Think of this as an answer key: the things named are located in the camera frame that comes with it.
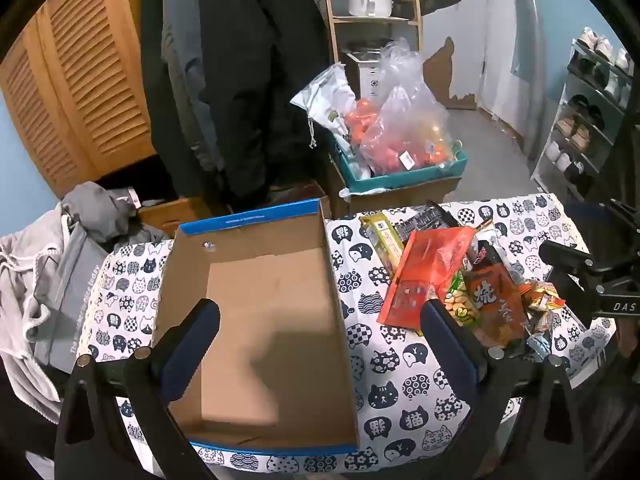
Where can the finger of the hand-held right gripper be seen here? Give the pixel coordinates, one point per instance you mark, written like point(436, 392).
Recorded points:
point(565, 255)
point(620, 212)

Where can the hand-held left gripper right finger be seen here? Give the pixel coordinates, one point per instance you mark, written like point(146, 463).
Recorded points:
point(450, 350)

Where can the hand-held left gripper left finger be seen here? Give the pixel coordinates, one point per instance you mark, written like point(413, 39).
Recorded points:
point(192, 350)

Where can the green snack packet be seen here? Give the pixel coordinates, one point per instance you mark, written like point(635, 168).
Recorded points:
point(460, 305)

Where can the black and orange snack bag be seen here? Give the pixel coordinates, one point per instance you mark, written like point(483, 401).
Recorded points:
point(495, 305)

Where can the red-orange snack packet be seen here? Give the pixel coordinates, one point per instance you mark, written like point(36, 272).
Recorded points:
point(425, 270)

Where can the blue-rimmed cardboard box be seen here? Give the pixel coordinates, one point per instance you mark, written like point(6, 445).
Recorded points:
point(280, 310)

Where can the long gold snack packet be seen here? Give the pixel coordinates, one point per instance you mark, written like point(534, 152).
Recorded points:
point(382, 237)

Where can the pile of wrapped candies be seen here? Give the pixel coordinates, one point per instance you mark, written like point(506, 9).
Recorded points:
point(542, 305)

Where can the cat-print tablecloth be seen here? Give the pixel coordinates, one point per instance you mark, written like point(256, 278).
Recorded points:
point(400, 385)

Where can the rows of shoes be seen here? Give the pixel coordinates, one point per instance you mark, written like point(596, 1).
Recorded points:
point(580, 130)

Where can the metal shoe rack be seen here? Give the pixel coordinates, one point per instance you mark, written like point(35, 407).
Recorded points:
point(555, 110)

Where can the black snack packet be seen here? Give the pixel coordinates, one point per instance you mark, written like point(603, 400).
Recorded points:
point(425, 220)

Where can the wooden drawer box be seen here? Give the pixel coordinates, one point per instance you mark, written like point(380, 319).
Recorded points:
point(170, 212)

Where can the large brown cardboard box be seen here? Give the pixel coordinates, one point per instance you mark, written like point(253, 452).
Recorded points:
point(400, 202)

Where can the dark grey clothing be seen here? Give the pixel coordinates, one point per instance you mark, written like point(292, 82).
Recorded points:
point(105, 210)

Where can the teal box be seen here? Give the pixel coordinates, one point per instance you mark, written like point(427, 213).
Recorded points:
point(415, 172)

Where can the light grey hoodie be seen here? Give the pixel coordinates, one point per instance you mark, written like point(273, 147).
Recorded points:
point(25, 300)

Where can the clear bag of orange fruit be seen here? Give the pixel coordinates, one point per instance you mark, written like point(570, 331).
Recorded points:
point(405, 130)

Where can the small bag of orange fruit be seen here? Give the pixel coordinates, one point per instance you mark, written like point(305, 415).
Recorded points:
point(362, 127)

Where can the white box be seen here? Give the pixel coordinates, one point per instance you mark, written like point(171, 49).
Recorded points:
point(372, 77)

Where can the slim black coat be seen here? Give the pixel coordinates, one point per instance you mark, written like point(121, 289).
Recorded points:
point(155, 90)

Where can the white plastic bag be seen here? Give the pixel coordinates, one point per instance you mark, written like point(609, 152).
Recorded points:
point(325, 100)

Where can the wooden shelf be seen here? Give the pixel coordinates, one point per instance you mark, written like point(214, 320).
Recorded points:
point(412, 20)

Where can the grey coat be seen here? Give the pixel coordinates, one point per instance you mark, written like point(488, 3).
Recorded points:
point(182, 60)

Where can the large black coat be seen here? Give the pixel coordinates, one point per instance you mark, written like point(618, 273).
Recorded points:
point(245, 60)

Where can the wooden louvered cabinet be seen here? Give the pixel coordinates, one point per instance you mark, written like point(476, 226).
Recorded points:
point(85, 60)

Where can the white pot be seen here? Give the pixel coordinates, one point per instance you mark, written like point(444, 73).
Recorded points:
point(367, 2)

